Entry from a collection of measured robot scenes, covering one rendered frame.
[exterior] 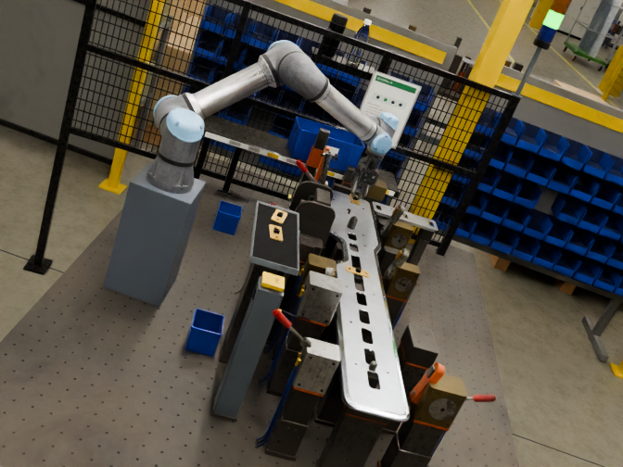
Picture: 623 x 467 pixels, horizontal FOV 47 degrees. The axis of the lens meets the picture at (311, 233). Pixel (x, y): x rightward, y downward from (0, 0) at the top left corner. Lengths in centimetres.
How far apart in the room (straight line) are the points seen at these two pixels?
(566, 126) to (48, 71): 313
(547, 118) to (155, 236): 291
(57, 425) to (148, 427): 23
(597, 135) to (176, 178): 306
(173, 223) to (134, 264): 21
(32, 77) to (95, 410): 299
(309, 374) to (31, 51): 324
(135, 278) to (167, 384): 43
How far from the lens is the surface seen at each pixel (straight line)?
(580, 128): 471
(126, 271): 245
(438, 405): 199
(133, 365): 221
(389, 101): 329
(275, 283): 189
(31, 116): 480
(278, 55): 242
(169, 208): 230
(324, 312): 210
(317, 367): 189
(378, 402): 191
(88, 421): 202
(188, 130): 225
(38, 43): 466
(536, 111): 463
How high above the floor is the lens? 209
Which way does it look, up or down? 25 degrees down
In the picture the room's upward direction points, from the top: 21 degrees clockwise
